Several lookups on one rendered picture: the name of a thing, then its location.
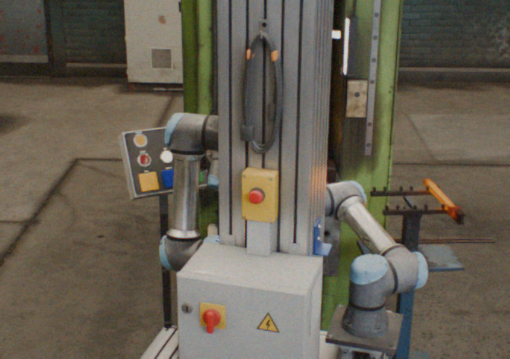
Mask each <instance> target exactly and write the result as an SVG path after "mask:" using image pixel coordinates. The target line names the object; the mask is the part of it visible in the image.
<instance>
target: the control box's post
mask: <svg viewBox="0 0 510 359"><path fill-rule="evenodd" d="M159 213H160V231H161V240H162V237H163V236H165V235H166V232H167V231H169V220H168V194H167V195H162V196H159ZM162 295H163V317H164V322H166V321H172V293H171V270H170V271H165V272H162ZM170 326H172V323H170V324H166V323H164V327H165V328H168V327H170Z"/></svg>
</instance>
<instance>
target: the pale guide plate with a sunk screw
mask: <svg viewBox="0 0 510 359"><path fill-rule="evenodd" d="M366 103H367V80H348V88H346V105H345V117H366Z"/></svg>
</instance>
